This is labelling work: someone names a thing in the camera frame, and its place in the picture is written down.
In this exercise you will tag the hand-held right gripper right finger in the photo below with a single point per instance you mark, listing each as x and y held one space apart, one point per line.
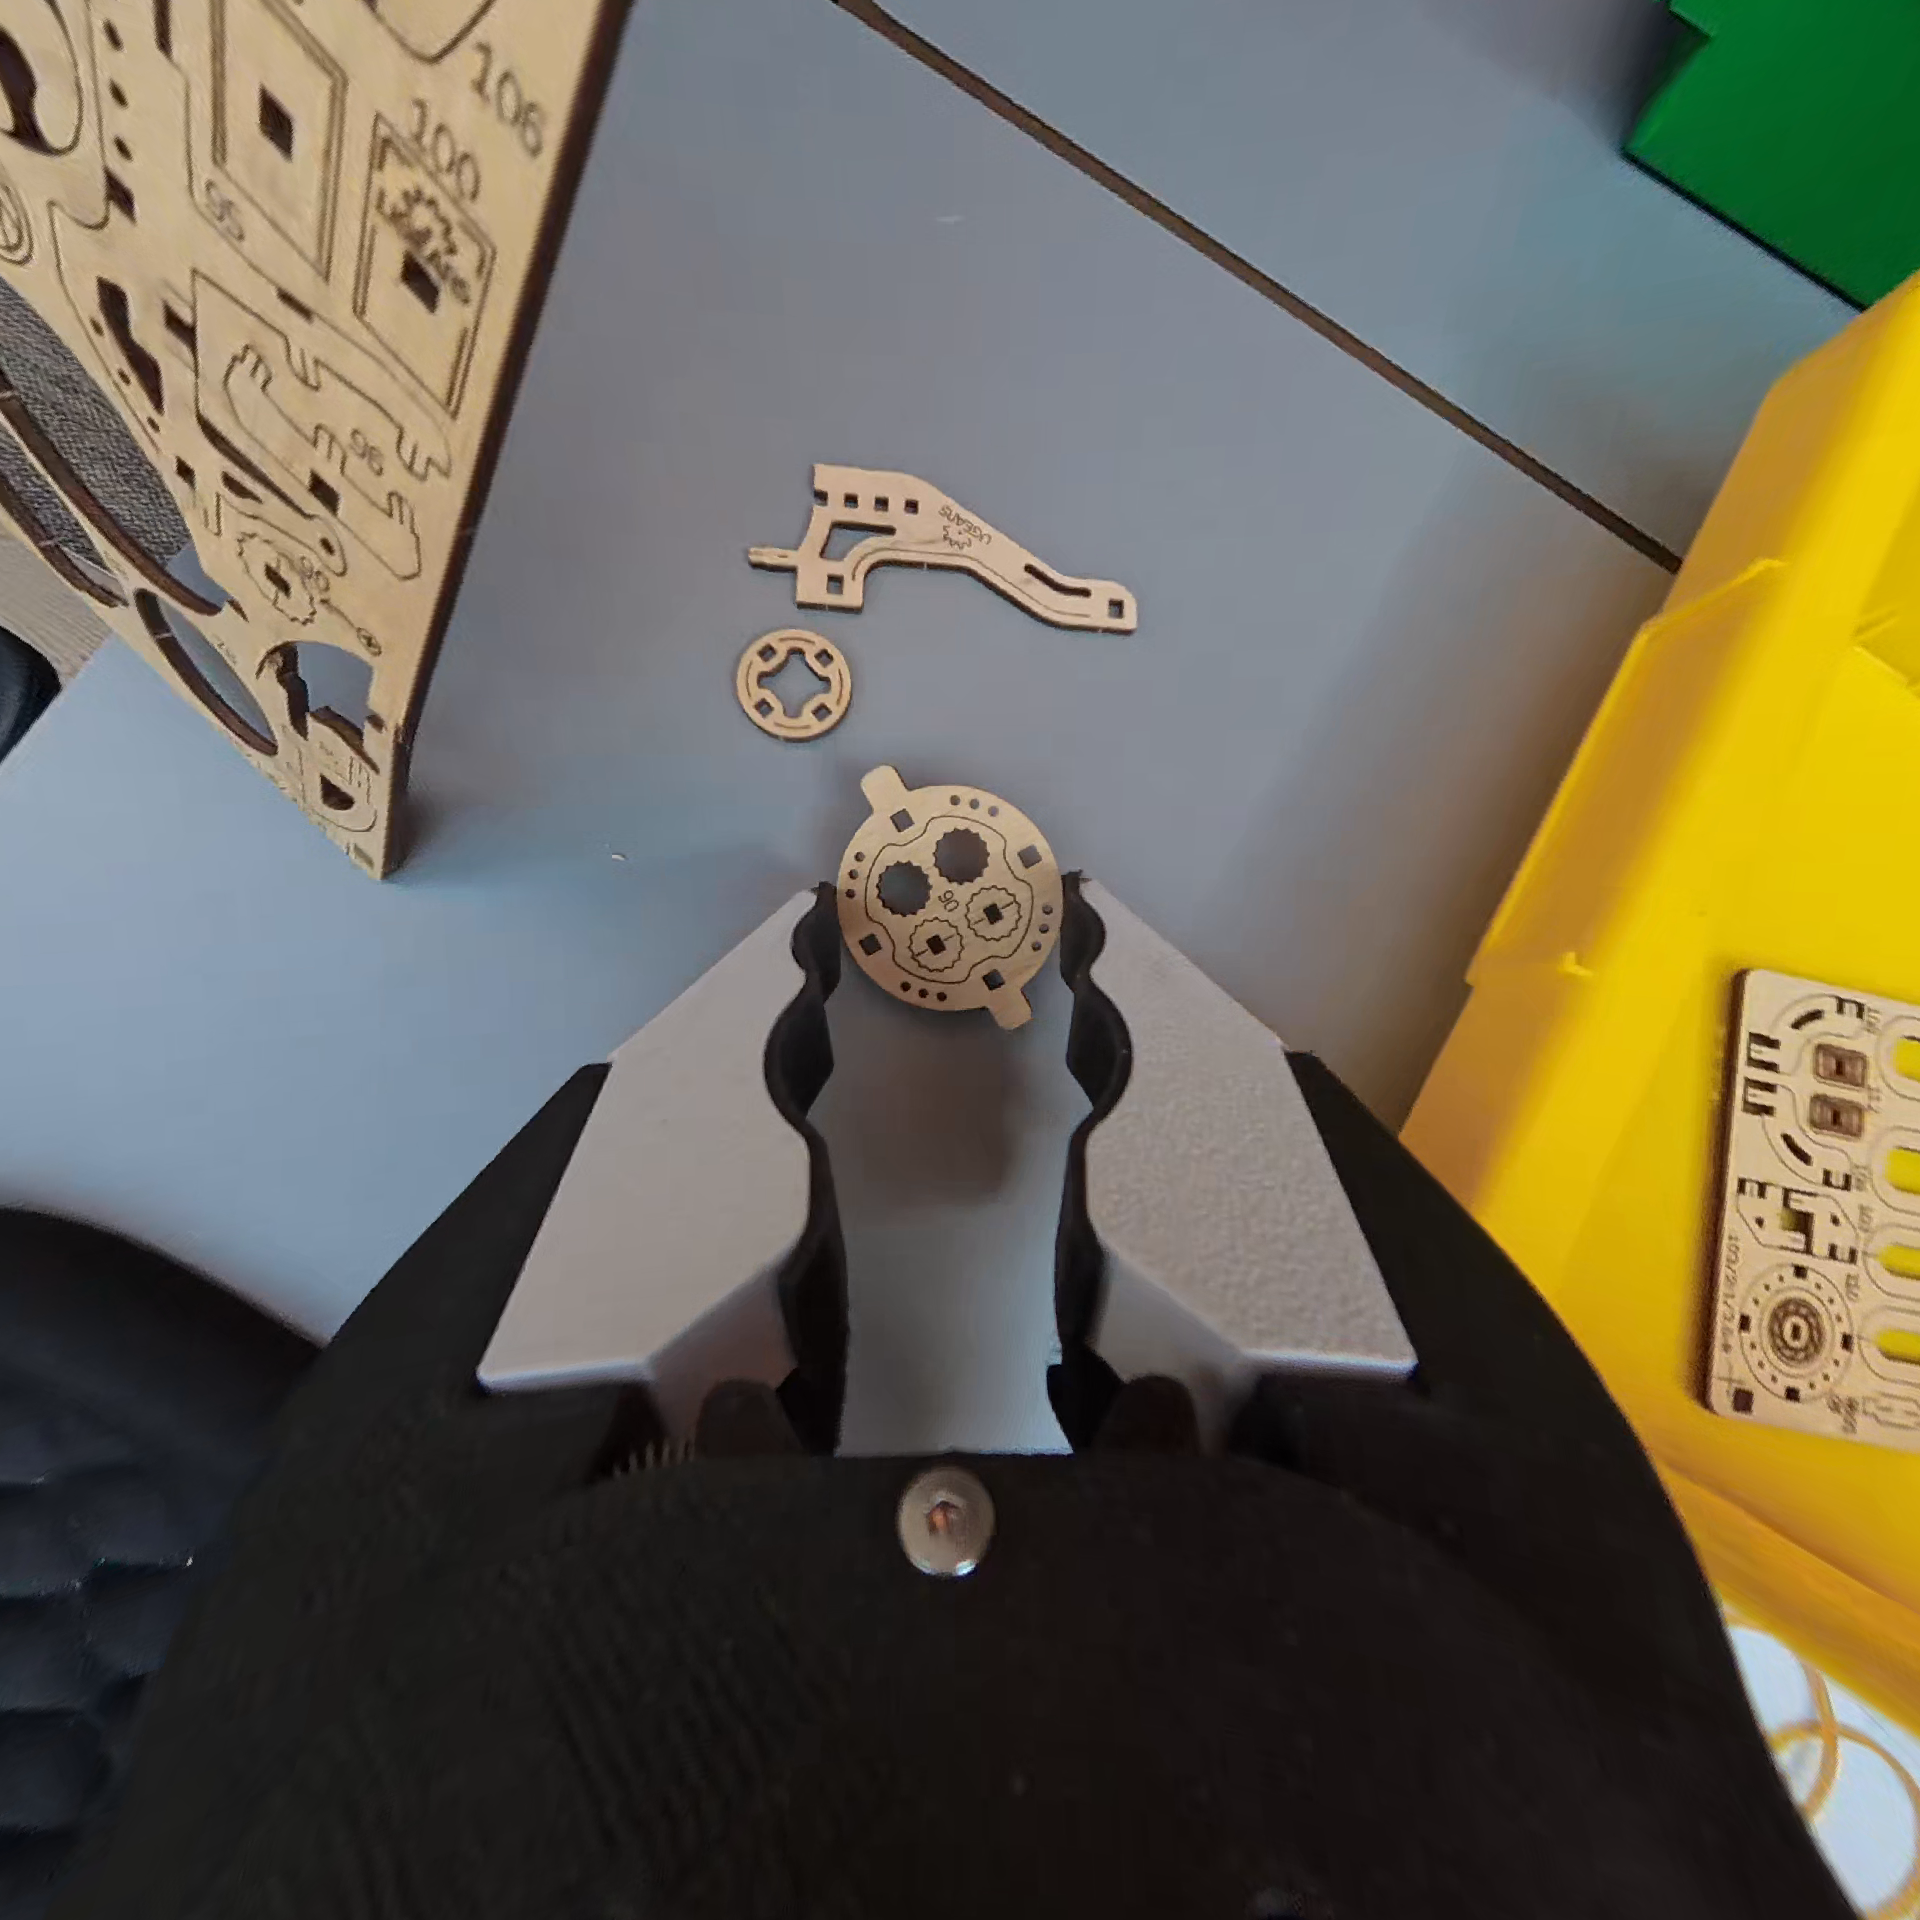
1217 1171

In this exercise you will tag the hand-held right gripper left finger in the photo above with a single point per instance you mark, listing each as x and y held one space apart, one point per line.
673 1171

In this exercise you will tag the round wooden disc part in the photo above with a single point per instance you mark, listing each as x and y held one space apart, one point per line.
900 962

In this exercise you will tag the large laser-cut wooden sheet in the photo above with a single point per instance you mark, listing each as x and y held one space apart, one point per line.
531 227

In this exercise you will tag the small laser-cut wooden sheet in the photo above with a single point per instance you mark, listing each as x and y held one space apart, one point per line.
1755 1137

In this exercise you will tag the yellow plastic bin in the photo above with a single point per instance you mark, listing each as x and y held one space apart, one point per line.
1649 750

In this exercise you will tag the dark cloth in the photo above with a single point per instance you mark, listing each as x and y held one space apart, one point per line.
120 1422

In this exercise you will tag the pile of tan rubber bands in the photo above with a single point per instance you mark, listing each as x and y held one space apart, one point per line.
1798 1741

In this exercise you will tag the dark woven mesh panel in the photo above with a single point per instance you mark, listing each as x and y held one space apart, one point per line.
76 432

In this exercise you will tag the green box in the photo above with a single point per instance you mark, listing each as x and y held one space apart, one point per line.
1798 147

